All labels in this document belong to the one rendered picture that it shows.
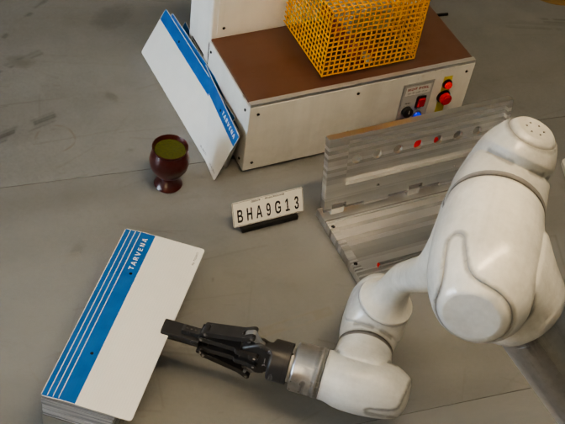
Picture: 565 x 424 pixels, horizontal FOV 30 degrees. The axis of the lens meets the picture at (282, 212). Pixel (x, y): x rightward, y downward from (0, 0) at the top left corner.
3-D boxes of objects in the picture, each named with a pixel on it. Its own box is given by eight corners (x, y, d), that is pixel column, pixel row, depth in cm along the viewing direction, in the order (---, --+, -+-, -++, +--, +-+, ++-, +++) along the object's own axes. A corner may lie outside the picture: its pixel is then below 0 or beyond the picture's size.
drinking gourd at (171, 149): (139, 179, 225) (141, 141, 217) (172, 164, 229) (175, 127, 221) (162, 204, 221) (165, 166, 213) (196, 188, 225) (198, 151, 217)
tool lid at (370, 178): (330, 140, 209) (325, 135, 210) (323, 216, 221) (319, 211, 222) (513, 99, 225) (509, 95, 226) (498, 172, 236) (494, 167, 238)
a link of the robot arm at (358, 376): (311, 415, 186) (328, 357, 195) (397, 440, 184) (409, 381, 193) (320, 378, 178) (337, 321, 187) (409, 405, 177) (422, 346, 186)
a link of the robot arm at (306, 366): (312, 408, 186) (280, 399, 186) (324, 368, 192) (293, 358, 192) (319, 379, 179) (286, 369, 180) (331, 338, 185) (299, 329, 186)
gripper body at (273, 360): (288, 368, 180) (236, 352, 181) (282, 394, 187) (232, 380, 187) (299, 334, 185) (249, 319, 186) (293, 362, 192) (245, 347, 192)
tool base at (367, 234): (359, 287, 212) (361, 275, 209) (315, 214, 224) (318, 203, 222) (538, 236, 228) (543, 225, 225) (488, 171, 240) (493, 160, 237)
